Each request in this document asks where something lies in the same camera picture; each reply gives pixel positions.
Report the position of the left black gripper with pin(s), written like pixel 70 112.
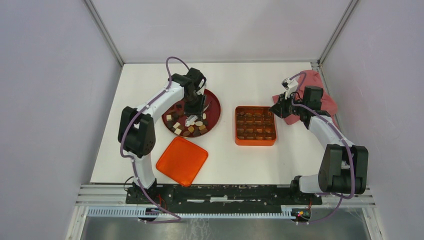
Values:
pixel 199 109

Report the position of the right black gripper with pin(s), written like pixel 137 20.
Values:
pixel 279 109

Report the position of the metal serving tongs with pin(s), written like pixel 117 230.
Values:
pixel 192 119

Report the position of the orange compartment chocolate box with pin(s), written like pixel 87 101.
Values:
pixel 254 126

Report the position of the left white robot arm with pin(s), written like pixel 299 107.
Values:
pixel 136 133

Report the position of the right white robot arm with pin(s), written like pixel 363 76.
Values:
pixel 344 166

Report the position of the round dark red plate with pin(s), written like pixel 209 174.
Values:
pixel 210 117

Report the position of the pink cloth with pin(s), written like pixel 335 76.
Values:
pixel 323 96

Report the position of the orange box lid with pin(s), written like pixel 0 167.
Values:
pixel 181 161

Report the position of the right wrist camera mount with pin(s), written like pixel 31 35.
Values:
pixel 290 86

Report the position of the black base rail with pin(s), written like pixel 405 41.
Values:
pixel 221 199

